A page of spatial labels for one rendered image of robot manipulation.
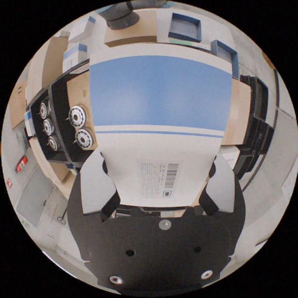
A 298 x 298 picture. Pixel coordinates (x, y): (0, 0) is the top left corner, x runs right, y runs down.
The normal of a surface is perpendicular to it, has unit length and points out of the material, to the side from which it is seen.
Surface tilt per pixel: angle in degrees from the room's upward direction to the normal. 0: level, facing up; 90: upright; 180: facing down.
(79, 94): 0
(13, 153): 90
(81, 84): 0
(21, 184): 90
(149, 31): 2
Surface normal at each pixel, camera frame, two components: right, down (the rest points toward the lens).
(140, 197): -0.04, 0.54
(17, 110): 0.97, 0.12
